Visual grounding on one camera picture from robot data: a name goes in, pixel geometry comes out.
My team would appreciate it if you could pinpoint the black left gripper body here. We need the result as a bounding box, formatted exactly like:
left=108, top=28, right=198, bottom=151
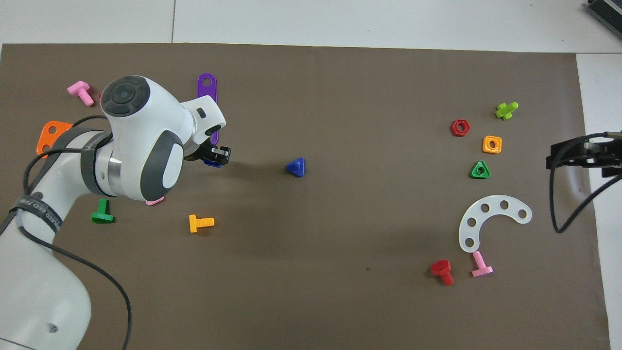
left=184, top=137, right=220, bottom=157

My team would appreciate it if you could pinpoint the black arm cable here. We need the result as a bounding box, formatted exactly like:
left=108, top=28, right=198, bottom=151
left=0, top=115, right=133, bottom=350
left=549, top=130, right=622, bottom=234

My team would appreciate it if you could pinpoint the brown table mat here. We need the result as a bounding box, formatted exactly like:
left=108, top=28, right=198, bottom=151
left=0, top=43, right=612, bottom=350

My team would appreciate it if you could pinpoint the orange heart-shaped plate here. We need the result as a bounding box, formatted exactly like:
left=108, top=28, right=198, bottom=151
left=36, top=122, right=73, bottom=159

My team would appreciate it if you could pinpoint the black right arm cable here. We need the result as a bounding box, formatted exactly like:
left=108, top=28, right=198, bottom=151
left=549, top=130, right=622, bottom=234

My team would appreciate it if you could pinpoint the white curved perforated strip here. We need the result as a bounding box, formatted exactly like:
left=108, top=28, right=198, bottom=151
left=458, top=195, right=533, bottom=253

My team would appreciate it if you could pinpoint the grey ribbed device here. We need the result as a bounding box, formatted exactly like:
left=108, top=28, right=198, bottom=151
left=586, top=0, right=622, bottom=40

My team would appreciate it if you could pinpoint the orange toy screw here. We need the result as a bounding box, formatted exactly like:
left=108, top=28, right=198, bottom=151
left=189, top=214, right=215, bottom=233

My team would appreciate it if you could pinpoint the lime cross toy screw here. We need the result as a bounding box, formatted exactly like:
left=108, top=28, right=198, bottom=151
left=495, top=102, right=519, bottom=121

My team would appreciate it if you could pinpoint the pink toy screw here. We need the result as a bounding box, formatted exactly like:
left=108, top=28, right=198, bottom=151
left=471, top=251, right=494, bottom=278
left=67, top=81, right=94, bottom=106

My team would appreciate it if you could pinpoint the blue triangle toy screw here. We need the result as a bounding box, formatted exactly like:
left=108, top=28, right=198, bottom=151
left=285, top=157, right=306, bottom=178

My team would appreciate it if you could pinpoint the red toy screw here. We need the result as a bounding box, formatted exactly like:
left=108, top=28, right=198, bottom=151
left=431, top=260, right=455, bottom=286

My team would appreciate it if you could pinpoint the purple four-hole strip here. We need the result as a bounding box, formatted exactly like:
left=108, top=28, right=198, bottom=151
left=197, top=73, right=220, bottom=146

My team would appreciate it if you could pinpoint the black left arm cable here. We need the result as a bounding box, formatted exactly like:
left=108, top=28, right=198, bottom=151
left=0, top=115, right=133, bottom=350

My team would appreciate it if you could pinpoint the green toy screw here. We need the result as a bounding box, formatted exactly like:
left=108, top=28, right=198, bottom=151
left=91, top=198, right=115, bottom=224

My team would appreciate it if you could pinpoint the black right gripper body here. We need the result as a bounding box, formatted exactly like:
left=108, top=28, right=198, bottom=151
left=585, top=131, right=622, bottom=169

